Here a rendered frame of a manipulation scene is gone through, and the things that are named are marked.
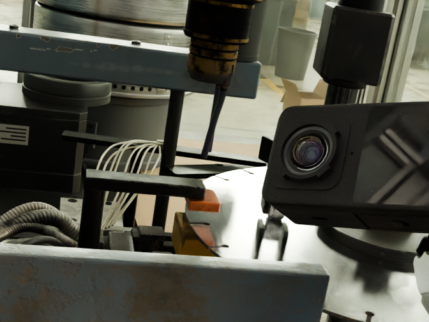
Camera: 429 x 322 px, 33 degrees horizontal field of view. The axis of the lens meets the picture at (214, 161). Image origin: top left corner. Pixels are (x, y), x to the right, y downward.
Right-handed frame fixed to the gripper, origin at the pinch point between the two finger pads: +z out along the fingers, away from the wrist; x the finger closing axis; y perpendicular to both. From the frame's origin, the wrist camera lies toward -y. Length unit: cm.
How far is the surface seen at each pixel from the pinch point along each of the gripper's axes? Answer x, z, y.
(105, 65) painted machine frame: 17.5, 23.5, -28.2
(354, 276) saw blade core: 0.0, 10.0, -2.3
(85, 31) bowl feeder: 37, 59, -44
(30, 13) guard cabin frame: 54, 90, -68
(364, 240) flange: 3.5, 13.6, -1.6
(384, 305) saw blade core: -1.9, 7.1, -0.4
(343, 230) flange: 4.1, 14.5, -3.2
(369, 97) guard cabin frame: 62, 114, 6
